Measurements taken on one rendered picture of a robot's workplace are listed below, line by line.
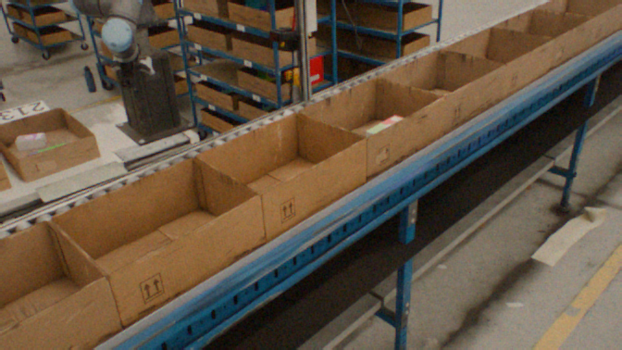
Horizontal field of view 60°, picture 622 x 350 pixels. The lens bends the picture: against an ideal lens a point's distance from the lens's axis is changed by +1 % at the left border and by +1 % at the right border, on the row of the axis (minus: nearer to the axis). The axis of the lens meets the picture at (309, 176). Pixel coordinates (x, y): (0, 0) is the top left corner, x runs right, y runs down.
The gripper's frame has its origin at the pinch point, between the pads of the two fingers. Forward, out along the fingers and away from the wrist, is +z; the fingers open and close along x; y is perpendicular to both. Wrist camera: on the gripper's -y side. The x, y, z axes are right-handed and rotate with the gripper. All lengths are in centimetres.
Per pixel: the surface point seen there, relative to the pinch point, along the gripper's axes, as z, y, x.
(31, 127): 31, -18, 44
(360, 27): 124, 81, -119
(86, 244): -69, -64, -4
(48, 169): 3.4, -38.8, 27.8
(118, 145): 18.8, -25.6, 7.1
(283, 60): 78, 37, -65
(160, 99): 14.7, -5.7, -8.8
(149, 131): 19.0, -18.4, -4.7
